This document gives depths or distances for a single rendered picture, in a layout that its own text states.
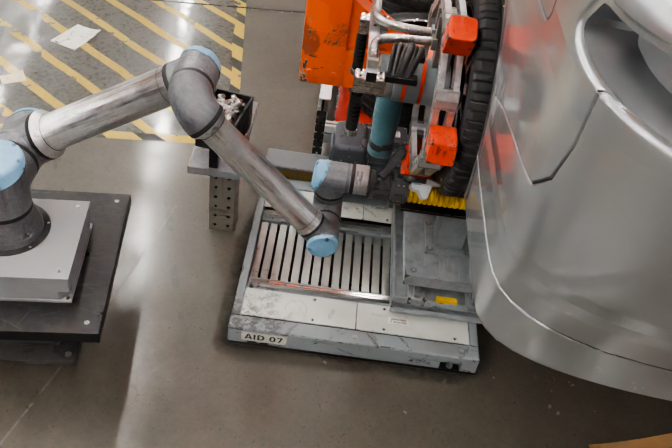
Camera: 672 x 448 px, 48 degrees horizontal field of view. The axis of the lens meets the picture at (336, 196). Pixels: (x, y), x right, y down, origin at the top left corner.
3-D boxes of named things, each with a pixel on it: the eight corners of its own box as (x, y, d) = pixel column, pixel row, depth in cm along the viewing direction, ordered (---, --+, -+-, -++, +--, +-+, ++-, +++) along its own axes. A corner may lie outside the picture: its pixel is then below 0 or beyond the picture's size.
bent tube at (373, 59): (437, 78, 207) (445, 43, 200) (367, 68, 206) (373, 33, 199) (435, 46, 220) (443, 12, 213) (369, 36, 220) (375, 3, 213)
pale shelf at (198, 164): (238, 180, 251) (238, 173, 249) (187, 173, 250) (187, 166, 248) (257, 108, 283) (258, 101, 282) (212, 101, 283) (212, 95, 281)
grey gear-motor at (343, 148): (427, 227, 296) (447, 155, 273) (320, 212, 295) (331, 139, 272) (426, 197, 310) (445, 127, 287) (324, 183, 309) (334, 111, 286)
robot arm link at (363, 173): (355, 165, 231) (357, 161, 221) (371, 168, 231) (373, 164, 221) (351, 195, 230) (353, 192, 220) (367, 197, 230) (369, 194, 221)
